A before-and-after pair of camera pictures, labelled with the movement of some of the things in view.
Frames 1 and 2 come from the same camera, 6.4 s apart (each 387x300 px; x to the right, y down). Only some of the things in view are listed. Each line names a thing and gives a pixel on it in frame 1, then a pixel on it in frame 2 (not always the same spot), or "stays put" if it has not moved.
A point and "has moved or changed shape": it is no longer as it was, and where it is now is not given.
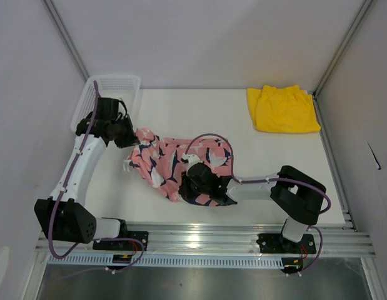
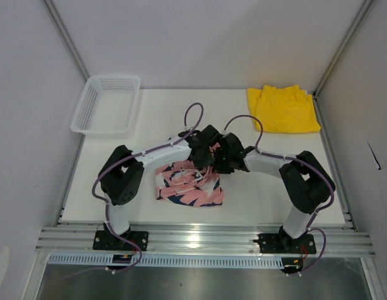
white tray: x=125 y=88 stays put
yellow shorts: x=282 y=109 stays put
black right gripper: x=185 y=189 → x=218 y=166
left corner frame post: x=63 y=32 stays put
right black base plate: x=276 y=243 stays put
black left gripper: x=131 y=139 → x=209 y=161
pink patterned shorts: x=161 y=159 has moved or changed shape
